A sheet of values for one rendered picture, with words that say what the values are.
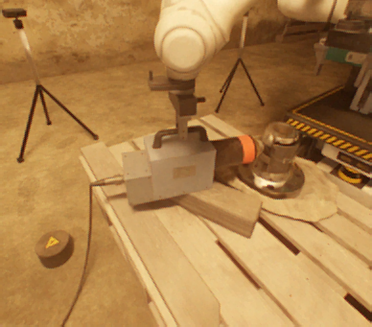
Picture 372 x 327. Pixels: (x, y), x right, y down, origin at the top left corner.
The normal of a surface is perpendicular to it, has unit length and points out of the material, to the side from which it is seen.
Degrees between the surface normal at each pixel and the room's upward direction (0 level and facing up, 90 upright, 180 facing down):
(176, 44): 96
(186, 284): 0
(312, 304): 0
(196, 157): 90
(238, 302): 0
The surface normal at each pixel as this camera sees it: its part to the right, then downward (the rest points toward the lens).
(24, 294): 0.03, -0.83
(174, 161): 0.29, 0.53
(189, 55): -0.11, 0.62
